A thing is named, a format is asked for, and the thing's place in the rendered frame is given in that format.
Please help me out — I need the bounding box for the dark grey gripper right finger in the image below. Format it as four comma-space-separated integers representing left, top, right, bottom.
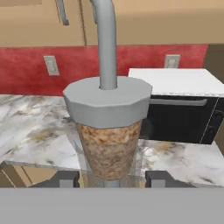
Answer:
144, 170, 197, 188

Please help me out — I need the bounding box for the tan base cupboard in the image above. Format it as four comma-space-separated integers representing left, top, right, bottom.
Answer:
0, 164, 60, 188

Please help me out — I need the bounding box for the grey wall socket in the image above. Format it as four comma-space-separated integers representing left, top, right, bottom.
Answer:
164, 53, 181, 69
43, 55, 60, 77

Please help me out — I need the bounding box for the tan wall cupboard door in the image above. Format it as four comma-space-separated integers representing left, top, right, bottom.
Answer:
80, 0, 224, 47
0, 0, 88, 48

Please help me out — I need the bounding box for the grey cupboard door handle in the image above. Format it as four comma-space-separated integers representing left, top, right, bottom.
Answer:
55, 0, 71, 26

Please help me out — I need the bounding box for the grey microwave door handle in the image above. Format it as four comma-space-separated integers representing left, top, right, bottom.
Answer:
149, 98, 208, 107

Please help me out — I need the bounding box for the glass bottle with cork pourer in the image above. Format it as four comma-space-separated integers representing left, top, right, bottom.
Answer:
62, 0, 153, 188

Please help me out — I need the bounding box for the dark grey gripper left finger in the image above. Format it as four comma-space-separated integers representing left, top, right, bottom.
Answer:
30, 170, 81, 188

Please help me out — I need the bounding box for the white microwave oven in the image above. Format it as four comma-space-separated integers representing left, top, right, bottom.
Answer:
128, 67, 224, 145

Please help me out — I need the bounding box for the black microwave door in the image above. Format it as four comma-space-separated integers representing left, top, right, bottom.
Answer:
139, 94, 220, 145

